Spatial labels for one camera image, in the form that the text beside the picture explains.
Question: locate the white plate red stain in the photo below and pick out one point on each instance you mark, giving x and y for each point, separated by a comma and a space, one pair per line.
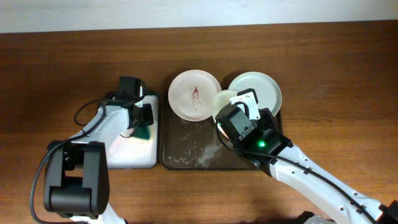
191, 94

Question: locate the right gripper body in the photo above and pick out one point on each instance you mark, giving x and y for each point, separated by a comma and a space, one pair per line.
265, 119

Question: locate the pale blue-grey plate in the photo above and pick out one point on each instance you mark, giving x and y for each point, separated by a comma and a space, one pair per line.
267, 90

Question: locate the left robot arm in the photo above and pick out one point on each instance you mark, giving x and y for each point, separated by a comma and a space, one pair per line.
76, 183

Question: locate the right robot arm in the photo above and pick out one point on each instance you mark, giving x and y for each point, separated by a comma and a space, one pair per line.
260, 145

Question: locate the green yellow scrub sponge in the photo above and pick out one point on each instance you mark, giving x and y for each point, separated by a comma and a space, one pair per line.
142, 132

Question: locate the large brown plastic tray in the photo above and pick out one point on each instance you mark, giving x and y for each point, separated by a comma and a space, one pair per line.
188, 145

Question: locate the small tray with white foam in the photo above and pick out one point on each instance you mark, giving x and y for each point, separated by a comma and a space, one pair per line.
128, 152

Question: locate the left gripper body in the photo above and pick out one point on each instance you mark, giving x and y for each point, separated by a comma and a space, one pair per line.
146, 117

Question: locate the white-green plate red stain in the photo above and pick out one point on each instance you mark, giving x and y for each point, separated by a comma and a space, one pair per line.
220, 100

